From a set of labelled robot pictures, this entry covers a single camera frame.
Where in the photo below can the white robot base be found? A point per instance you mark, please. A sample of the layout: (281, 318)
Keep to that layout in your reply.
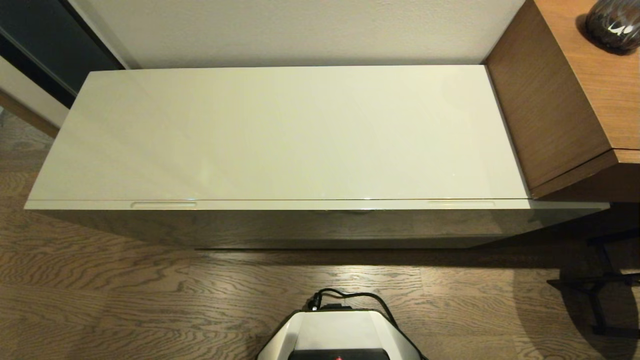
(340, 335)

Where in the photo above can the beige glossy low cabinet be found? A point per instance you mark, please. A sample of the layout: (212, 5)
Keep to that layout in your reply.
(300, 135)

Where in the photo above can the brown wooden desk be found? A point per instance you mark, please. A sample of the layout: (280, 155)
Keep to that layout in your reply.
(550, 100)

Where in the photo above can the brown wooden baseboard strip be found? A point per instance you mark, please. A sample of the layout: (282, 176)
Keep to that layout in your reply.
(30, 116)

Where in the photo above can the dark glass door panel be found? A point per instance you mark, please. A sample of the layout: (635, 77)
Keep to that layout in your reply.
(40, 40)

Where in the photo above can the dark glossy round vase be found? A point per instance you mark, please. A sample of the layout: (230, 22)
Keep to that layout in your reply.
(615, 25)

